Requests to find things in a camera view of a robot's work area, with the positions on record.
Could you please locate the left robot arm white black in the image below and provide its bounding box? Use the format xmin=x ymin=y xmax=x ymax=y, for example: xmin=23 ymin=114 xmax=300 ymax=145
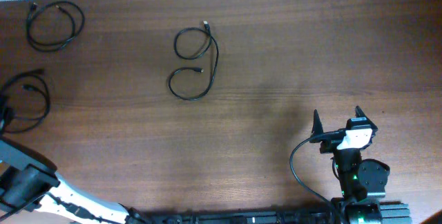
xmin=1 ymin=136 xmax=150 ymax=223

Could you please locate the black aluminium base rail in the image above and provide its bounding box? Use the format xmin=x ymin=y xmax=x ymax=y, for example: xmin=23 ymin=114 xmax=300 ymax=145
xmin=70 ymin=201 xmax=412 ymax=224

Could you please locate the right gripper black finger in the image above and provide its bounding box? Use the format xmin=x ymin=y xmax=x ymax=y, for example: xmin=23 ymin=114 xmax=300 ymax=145
xmin=311 ymin=109 xmax=324 ymax=137
xmin=355 ymin=106 xmax=366 ymax=118

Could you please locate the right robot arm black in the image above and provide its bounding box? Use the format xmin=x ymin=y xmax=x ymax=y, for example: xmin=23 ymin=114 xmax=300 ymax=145
xmin=311 ymin=106 xmax=390 ymax=223

